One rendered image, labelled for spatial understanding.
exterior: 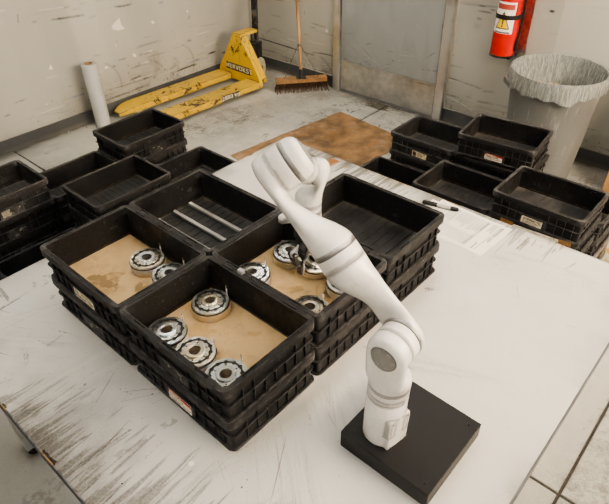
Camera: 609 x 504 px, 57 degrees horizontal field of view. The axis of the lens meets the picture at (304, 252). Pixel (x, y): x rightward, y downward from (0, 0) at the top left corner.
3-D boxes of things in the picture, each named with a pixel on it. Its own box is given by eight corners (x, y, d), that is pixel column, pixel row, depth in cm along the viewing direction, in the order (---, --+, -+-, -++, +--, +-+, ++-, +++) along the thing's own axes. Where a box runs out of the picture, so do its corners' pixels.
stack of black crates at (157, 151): (165, 176, 350) (152, 107, 322) (196, 192, 333) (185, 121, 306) (110, 202, 326) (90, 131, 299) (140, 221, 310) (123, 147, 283)
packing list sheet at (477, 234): (514, 227, 203) (514, 226, 202) (484, 258, 189) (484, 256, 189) (435, 197, 220) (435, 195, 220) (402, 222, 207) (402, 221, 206)
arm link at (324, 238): (242, 164, 106) (317, 274, 108) (283, 135, 104) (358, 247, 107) (252, 163, 115) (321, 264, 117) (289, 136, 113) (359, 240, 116)
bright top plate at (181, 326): (195, 328, 143) (195, 326, 143) (165, 352, 137) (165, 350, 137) (168, 312, 148) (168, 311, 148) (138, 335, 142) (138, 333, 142)
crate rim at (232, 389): (317, 326, 136) (317, 319, 135) (225, 403, 119) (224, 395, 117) (209, 260, 158) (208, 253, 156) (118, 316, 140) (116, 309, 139)
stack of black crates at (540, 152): (538, 208, 313) (560, 132, 285) (511, 235, 293) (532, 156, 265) (469, 183, 336) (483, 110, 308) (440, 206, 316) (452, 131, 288)
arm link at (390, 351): (405, 355, 105) (395, 411, 115) (429, 327, 111) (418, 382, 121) (363, 333, 109) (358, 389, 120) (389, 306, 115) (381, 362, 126)
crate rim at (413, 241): (445, 220, 171) (447, 213, 170) (389, 267, 154) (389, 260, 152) (343, 177, 193) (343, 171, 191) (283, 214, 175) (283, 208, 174)
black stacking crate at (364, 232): (441, 245, 177) (445, 215, 170) (386, 293, 160) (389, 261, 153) (342, 202, 198) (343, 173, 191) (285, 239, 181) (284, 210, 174)
